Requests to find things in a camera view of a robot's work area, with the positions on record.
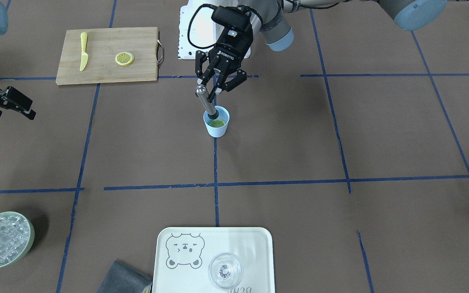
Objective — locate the steel muddler with black tip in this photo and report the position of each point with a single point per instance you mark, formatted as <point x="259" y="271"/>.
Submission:
<point x="203" y="94"/>

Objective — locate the wooden cutting board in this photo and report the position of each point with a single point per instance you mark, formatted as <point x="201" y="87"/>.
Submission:
<point x="102" y="46"/>

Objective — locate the cream bear print tray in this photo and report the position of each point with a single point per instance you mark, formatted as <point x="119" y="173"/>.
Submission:
<point x="183" y="255"/>

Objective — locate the yellow lemon slice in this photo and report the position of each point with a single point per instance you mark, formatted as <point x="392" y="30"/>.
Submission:
<point x="217" y="123"/>

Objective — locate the clear glass cup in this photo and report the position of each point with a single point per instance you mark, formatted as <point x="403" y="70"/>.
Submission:
<point x="225" y="271"/>

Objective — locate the light blue plastic cup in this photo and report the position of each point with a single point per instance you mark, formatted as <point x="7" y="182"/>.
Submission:
<point x="217" y="132"/>

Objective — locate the yellow plastic knife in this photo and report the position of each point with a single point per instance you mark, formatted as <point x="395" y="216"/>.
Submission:
<point x="84" y="55"/>

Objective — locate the dark grey folded cloth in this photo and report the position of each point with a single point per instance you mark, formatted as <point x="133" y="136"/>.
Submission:
<point x="121" y="278"/>

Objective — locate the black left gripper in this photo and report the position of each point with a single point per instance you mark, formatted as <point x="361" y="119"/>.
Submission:
<point x="232" y="48"/>

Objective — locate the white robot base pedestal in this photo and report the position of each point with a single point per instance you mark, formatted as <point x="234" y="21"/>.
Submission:
<point x="204" y="31"/>

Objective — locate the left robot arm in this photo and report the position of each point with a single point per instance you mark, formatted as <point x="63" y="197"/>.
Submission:
<point x="267" y="18"/>

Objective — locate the green bowl with ice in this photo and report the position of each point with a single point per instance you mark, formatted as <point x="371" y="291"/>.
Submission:
<point x="16" y="237"/>

